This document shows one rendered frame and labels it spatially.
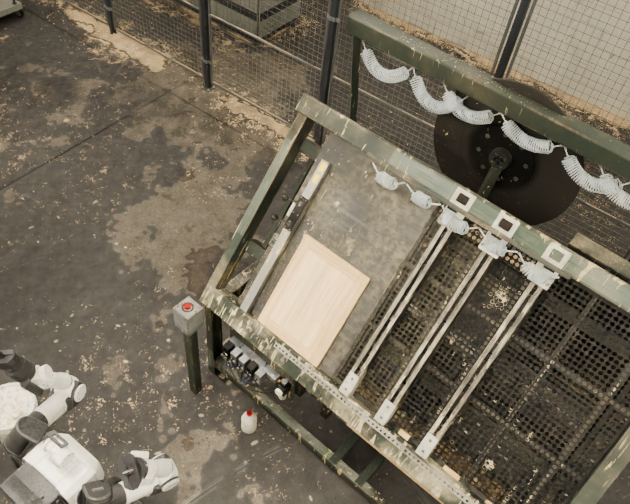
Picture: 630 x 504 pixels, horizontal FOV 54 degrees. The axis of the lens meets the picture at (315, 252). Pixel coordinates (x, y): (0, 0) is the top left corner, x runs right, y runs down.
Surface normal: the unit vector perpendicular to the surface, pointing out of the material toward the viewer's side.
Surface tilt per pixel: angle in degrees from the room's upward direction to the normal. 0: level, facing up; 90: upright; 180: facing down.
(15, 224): 0
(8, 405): 0
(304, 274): 51
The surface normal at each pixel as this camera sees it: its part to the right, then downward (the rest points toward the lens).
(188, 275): 0.09, -0.66
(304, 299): -0.44, 0.00
